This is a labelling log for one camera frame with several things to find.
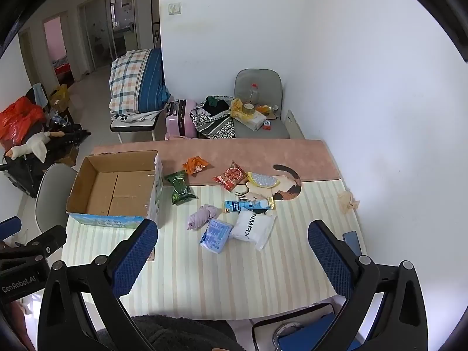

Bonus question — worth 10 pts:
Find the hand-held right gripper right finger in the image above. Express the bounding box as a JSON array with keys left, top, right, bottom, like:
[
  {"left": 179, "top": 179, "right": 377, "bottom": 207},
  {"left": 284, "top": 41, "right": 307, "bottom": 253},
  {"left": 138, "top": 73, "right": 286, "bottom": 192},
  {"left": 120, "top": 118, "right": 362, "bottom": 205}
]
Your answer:
[{"left": 308, "top": 220, "right": 428, "bottom": 351}]

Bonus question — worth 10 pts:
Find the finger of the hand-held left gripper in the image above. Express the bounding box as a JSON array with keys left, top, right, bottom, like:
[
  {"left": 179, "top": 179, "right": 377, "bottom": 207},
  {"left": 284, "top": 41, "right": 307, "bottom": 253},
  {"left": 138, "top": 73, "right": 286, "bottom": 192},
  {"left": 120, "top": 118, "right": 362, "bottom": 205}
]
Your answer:
[
  {"left": 0, "top": 225, "right": 67, "bottom": 264},
  {"left": 0, "top": 216, "right": 22, "bottom": 240}
]

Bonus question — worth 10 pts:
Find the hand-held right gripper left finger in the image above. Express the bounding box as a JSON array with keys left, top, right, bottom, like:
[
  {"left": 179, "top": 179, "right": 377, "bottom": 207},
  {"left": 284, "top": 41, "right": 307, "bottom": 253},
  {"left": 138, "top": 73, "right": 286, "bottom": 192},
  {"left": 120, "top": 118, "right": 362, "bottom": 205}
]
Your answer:
[{"left": 37, "top": 219, "right": 159, "bottom": 351}]

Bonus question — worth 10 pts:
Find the purple cloth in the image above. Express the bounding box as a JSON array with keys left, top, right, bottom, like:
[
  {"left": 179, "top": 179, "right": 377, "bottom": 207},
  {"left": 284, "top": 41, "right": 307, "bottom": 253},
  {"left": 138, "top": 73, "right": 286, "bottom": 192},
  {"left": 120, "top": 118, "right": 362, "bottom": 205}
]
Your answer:
[{"left": 187, "top": 204, "right": 223, "bottom": 231}]

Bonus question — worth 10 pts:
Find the green wet wipes packet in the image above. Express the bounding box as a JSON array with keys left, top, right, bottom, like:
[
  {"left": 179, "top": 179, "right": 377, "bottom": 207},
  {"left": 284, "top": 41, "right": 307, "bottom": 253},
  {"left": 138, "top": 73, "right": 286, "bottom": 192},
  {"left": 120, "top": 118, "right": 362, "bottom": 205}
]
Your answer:
[{"left": 164, "top": 171, "right": 197, "bottom": 205}]

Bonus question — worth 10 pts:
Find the blue tissue packet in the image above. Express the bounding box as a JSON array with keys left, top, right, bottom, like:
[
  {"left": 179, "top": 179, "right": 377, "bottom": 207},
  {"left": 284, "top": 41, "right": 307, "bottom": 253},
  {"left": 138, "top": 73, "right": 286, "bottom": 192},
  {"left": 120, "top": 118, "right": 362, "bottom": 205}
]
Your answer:
[{"left": 199, "top": 219, "right": 234, "bottom": 254}]

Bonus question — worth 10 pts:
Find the white soft packet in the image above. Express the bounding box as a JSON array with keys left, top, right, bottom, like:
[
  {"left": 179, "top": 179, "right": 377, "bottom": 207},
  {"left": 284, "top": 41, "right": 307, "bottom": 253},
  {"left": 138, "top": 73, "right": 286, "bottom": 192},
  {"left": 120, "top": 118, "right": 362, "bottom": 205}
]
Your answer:
[{"left": 229, "top": 208, "right": 276, "bottom": 251}]

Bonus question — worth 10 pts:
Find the clear yellow-rimmed packet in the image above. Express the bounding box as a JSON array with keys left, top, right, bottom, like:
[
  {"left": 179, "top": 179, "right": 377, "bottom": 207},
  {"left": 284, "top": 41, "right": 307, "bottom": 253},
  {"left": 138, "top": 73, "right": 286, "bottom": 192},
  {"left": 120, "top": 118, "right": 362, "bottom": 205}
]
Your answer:
[{"left": 246, "top": 171, "right": 280, "bottom": 190}]

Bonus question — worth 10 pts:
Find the long blue gold packet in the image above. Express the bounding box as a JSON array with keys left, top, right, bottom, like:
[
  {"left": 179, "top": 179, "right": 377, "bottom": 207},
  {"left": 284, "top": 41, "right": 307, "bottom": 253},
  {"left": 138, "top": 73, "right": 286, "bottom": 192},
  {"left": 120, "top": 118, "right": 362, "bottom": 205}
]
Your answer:
[{"left": 223, "top": 197, "right": 276, "bottom": 213}]

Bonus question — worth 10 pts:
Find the orange snack packet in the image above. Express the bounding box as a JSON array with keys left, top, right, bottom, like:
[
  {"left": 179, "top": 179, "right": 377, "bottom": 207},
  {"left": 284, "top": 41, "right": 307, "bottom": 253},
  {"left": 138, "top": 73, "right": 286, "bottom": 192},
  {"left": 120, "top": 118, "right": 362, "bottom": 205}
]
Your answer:
[{"left": 183, "top": 156, "right": 212, "bottom": 175}]

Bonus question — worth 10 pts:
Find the red snack packet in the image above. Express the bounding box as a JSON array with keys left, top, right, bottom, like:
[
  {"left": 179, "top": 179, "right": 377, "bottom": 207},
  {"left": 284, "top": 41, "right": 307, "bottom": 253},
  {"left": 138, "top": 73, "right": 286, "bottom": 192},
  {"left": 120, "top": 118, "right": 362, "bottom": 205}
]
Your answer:
[{"left": 213, "top": 161, "right": 247, "bottom": 192}]

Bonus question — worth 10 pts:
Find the blue phone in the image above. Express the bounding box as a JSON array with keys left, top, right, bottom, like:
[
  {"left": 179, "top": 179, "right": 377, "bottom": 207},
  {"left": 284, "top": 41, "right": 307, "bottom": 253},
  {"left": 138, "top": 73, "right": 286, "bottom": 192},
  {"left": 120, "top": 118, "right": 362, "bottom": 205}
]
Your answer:
[{"left": 343, "top": 230, "right": 367, "bottom": 260}]

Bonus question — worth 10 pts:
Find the crumpled beige tissue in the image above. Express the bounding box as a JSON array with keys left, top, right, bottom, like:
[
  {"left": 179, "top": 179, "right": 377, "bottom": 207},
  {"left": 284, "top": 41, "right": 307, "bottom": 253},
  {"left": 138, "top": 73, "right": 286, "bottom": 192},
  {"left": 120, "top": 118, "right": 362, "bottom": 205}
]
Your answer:
[{"left": 337, "top": 190, "right": 361, "bottom": 214}]

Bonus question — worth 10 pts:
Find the blue seat chair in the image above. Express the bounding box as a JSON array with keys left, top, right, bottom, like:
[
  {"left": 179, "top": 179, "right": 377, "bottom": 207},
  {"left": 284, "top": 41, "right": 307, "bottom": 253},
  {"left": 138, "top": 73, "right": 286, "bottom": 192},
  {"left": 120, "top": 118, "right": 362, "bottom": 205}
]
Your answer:
[{"left": 252, "top": 302, "right": 370, "bottom": 351}]

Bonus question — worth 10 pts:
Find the brown cardboard box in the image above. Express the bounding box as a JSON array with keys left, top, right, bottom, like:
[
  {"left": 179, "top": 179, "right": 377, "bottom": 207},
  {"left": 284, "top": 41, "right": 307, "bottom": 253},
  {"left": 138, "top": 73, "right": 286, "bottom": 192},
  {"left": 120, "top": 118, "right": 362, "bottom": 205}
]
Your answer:
[{"left": 55, "top": 146, "right": 79, "bottom": 167}]

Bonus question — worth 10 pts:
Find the white goose plush toy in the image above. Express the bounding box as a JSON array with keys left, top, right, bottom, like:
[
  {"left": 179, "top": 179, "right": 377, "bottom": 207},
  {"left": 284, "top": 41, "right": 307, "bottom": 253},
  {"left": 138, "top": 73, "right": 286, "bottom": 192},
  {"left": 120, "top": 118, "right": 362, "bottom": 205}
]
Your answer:
[{"left": 5, "top": 132, "right": 50, "bottom": 162}]

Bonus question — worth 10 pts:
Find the person's dark fleece clothing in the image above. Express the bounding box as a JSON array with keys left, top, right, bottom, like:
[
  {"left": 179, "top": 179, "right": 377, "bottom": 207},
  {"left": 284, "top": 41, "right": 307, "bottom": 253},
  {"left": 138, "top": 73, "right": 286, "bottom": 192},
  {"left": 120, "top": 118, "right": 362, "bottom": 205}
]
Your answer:
[{"left": 97, "top": 314, "right": 245, "bottom": 351}]

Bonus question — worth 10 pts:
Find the red plastic bag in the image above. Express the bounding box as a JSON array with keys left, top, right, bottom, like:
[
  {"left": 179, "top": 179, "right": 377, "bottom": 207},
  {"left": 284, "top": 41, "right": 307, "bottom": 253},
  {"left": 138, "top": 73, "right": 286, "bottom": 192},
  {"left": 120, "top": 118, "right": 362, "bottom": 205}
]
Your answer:
[{"left": 0, "top": 96, "right": 46, "bottom": 142}]

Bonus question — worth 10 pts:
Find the clear plastic bag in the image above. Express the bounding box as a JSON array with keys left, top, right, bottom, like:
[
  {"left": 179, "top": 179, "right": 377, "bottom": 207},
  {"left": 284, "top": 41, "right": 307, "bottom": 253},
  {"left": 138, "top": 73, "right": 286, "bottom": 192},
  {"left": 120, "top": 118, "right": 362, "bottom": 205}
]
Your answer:
[{"left": 49, "top": 111, "right": 70, "bottom": 127}]

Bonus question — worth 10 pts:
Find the black padded bench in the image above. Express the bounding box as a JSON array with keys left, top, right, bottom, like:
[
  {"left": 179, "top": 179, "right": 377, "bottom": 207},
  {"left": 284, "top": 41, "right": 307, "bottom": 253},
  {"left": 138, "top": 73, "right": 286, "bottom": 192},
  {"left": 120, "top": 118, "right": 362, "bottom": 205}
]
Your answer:
[{"left": 110, "top": 111, "right": 165, "bottom": 144}]

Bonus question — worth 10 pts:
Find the light blue towel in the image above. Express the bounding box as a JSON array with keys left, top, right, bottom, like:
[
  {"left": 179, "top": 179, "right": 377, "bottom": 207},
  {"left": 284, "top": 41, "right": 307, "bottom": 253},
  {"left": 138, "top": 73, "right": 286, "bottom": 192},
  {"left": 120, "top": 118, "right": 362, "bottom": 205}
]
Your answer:
[{"left": 32, "top": 83, "right": 48, "bottom": 106}]

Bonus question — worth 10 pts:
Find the yellow cardboard box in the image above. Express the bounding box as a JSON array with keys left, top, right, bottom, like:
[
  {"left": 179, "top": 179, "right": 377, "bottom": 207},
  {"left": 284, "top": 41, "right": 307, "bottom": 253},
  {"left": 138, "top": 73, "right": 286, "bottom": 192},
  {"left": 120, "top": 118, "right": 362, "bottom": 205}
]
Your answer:
[{"left": 49, "top": 84, "right": 70, "bottom": 112}]

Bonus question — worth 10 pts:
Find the white leaning panel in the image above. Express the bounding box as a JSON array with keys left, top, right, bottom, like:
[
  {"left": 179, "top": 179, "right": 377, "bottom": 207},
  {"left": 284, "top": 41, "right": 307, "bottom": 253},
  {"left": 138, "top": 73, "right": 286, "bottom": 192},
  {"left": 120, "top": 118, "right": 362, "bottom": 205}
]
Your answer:
[{"left": 285, "top": 110, "right": 306, "bottom": 140}]

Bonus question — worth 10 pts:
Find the pink suitcase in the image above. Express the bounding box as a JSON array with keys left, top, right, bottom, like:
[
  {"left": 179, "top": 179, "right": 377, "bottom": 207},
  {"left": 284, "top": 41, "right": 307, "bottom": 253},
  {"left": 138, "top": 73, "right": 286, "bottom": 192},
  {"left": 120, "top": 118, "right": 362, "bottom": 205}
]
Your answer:
[{"left": 165, "top": 99, "right": 199, "bottom": 140}]

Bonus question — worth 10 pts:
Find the black white patterned bag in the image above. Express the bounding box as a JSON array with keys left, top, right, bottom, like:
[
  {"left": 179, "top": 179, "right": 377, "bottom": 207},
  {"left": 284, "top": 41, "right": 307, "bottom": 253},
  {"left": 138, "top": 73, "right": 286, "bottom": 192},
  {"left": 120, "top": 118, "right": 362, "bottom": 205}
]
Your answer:
[{"left": 191, "top": 97, "right": 236, "bottom": 140}]

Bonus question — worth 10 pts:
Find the white flat box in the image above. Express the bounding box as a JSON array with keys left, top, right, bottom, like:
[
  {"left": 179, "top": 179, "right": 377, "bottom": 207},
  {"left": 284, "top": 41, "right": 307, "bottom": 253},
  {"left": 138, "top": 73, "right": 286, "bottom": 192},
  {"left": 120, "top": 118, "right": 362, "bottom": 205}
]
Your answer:
[{"left": 234, "top": 111, "right": 267, "bottom": 131}]

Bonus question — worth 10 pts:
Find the plaid folded quilt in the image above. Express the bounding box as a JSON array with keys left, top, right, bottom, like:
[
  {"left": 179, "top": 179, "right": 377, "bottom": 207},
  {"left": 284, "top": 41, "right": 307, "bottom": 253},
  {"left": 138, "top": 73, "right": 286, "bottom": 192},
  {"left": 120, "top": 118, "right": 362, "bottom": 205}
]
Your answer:
[{"left": 109, "top": 48, "right": 171, "bottom": 114}]

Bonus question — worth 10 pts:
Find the grey cushioned chair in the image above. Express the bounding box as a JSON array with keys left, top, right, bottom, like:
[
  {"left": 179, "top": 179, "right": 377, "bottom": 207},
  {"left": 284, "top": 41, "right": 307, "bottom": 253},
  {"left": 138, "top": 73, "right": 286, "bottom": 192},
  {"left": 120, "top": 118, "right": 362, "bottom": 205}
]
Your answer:
[{"left": 233, "top": 69, "right": 291, "bottom": 140}]

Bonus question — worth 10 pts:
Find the glass sliding door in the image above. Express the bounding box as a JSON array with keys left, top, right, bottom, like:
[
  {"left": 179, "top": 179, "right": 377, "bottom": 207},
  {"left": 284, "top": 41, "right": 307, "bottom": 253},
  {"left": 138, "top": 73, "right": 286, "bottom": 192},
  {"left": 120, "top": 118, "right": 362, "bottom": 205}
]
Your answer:
[{"left": 77, "top": 0, "right": 137, "bottom": 74}]

